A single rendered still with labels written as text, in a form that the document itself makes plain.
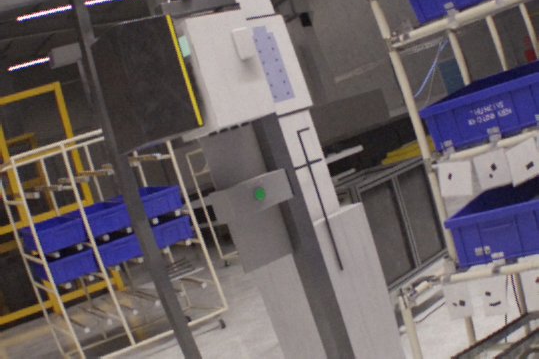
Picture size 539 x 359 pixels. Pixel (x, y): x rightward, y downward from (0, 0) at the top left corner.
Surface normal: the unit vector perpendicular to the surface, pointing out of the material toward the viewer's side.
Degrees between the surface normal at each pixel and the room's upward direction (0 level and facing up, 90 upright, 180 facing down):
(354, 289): 90
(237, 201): 90
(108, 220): 97
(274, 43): 90
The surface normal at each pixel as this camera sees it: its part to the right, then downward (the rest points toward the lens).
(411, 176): 0.59, -0.20
